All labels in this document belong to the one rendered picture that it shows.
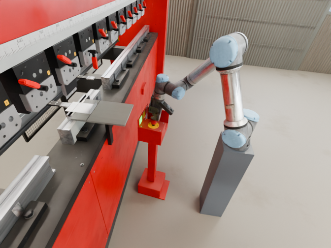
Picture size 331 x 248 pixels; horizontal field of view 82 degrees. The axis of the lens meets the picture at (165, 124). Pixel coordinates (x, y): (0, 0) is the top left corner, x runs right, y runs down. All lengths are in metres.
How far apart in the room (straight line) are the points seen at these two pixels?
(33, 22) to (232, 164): 1.16
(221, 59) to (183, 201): 1.31
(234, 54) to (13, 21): 0.73
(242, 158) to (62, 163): 0.97
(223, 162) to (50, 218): 0.93
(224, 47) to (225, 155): 0.64
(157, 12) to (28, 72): 2.41
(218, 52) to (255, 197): 1.52
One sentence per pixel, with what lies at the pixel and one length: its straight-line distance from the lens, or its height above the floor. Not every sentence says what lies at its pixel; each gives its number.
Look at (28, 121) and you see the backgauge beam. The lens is 1.21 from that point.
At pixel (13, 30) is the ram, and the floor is 1.42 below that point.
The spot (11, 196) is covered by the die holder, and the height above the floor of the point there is 0.97.
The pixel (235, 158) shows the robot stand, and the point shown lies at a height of 0.72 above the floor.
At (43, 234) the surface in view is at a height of 0.87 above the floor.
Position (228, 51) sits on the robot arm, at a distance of 0.86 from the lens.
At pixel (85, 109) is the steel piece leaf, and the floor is 1.00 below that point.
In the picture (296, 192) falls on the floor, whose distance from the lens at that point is 2.34.
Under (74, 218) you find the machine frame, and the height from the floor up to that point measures 0.77.
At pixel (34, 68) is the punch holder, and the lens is 0.76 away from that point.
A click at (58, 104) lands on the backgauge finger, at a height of 1.00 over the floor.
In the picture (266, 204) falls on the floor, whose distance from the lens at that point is 2.08.
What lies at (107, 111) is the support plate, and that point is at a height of 1.00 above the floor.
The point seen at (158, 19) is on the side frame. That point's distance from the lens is 2.98.
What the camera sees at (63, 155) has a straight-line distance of 1.02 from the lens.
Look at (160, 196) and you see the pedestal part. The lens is 1.82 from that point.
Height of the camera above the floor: 1.58
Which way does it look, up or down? 39 degrees down
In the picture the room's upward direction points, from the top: 5 degrees clockwise
